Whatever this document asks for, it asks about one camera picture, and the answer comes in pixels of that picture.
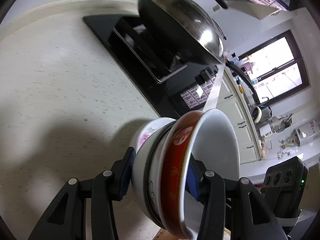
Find red banded bowl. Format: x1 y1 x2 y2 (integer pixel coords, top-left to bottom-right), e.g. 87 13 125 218
157 109 240 239

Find large white bowl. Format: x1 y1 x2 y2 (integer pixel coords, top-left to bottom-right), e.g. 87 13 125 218
129 118 175 219

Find small white bowl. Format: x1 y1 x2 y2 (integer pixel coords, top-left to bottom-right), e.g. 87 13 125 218
144 120 176 229

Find kitchen window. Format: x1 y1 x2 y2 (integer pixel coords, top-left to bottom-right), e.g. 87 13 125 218
239 30 310 105

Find white lower cabinets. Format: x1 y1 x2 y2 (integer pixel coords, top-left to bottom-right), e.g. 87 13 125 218
216 68 261 164

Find black gas stove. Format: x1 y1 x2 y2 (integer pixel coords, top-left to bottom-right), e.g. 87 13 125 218
83 14 219 119

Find black wok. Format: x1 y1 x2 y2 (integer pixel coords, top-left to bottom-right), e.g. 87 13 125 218
137 0 230 67

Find steel wok lid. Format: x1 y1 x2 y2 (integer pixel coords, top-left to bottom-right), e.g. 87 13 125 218
139 0 226 65

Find black camera device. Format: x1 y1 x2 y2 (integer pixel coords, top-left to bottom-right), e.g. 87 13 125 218
260 156 309 219

